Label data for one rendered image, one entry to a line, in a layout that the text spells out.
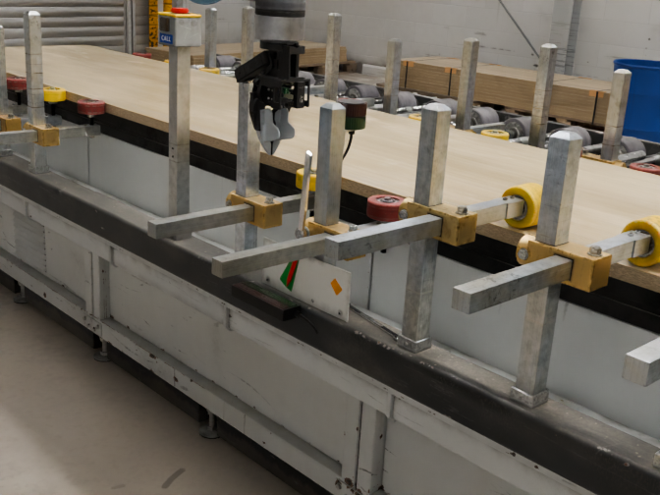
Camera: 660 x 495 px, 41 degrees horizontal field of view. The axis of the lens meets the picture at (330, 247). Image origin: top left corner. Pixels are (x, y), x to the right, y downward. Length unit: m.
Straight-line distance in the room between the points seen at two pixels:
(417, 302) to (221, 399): 1.09
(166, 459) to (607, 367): 1.38
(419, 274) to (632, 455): 0.46
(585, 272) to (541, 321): 0.12
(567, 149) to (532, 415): 0.42
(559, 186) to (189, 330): 1.55
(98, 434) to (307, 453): 0.71
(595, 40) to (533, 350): 7.96
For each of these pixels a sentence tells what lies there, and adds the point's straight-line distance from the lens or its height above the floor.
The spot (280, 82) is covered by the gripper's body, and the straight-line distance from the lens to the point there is 1.61.
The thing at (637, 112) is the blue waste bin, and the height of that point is 0.35.
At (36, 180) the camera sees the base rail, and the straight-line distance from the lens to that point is 2.71.
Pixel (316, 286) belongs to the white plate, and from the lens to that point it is 1.74.
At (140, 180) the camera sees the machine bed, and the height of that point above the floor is 0.70.
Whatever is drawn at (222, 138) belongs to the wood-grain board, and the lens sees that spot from 2.30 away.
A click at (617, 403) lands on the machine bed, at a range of 1.65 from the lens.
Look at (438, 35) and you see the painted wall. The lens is 10.25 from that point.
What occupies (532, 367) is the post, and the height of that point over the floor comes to 0.77.
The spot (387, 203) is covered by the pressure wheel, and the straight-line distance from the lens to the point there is 1.75.
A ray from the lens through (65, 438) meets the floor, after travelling 2.72.
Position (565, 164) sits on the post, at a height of 1.10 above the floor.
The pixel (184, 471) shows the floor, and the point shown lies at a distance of 2.54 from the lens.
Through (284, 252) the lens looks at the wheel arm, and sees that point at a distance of 1.60.
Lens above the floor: 1.37
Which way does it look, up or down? 18 degrees down
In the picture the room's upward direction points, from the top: 3 degrees clockwise
